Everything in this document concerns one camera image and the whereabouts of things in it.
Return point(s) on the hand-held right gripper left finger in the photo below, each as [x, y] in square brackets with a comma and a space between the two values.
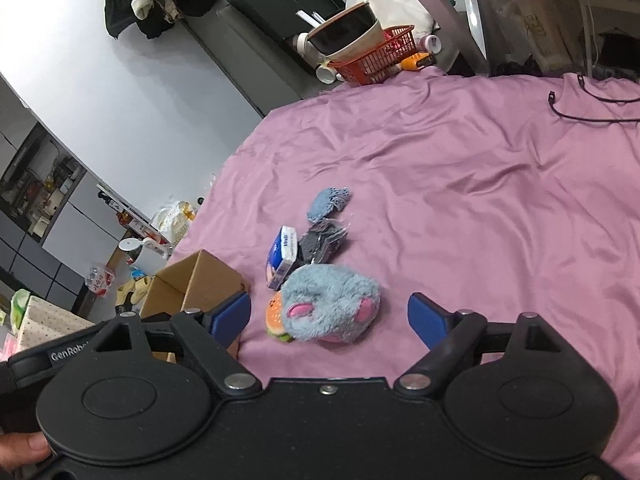
[231, 314]

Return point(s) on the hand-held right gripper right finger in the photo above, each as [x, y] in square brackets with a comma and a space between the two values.
[425, 317]

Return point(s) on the burger plush toy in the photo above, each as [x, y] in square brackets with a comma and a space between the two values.
[275, 320]

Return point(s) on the cardboard box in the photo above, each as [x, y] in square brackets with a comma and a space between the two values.
[200, 280]

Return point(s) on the blue white tissue packet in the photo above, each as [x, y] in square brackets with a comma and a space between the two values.
[282, 255]

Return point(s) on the grey plush mouse toy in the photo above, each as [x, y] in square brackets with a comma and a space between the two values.
[330, 300]

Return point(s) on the black packaged cloth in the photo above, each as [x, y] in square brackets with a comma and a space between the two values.
[320, 242]

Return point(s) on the blue-grey plush pouch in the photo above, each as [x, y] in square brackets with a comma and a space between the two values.
[325, 202]

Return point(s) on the person's left hand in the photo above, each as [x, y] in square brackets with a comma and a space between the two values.
[25, 449]

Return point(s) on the green tissue pack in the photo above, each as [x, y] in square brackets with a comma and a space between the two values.
[20, 305]

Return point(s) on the yellow slipper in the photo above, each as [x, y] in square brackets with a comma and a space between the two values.
[132, 290]

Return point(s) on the yellow white bag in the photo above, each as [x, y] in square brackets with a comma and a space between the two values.
[172, 220]

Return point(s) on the pack of water bottles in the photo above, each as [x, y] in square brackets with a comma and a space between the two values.
[100, 280]

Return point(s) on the white electric kettle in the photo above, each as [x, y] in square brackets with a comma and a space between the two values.
[132, 246]

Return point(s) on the pink bed sheet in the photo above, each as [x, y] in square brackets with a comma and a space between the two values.
[450, 185]

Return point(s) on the white grey cabinet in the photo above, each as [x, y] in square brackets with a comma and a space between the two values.
[75, 220]

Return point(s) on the orange gadget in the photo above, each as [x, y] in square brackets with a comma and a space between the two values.
[417, 61]

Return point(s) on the white mug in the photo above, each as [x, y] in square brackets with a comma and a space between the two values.
[327, 74]

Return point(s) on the red plastic basket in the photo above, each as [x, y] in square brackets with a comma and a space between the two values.
[380, 62]

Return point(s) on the dark grey wardrobe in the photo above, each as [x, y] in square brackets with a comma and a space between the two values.
[250, 50]

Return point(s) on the pink white bottle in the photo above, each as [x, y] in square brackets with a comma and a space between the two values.
[430, 44]

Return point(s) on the beige pot with dark lid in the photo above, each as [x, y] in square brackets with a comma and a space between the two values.
[360, 40]

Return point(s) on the white table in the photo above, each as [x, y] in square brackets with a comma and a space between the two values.
[450, 20]

